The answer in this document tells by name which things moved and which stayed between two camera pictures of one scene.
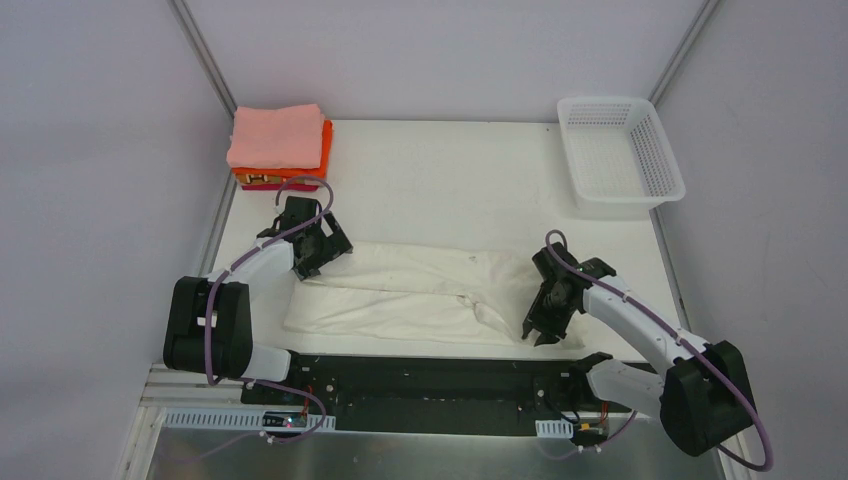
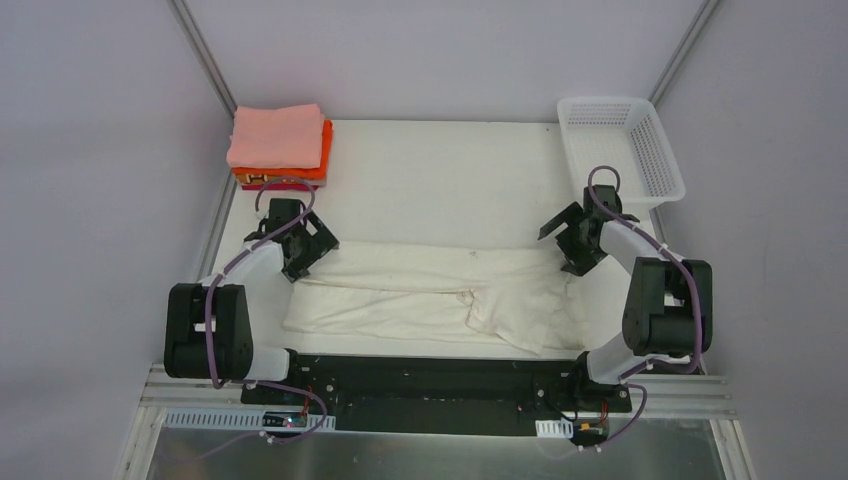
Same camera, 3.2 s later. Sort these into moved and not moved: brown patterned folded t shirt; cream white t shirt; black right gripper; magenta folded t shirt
Moved: black right gripper
Not moved: brown patterned folded t shirt; magenta folded t shirt; cream white t shirt
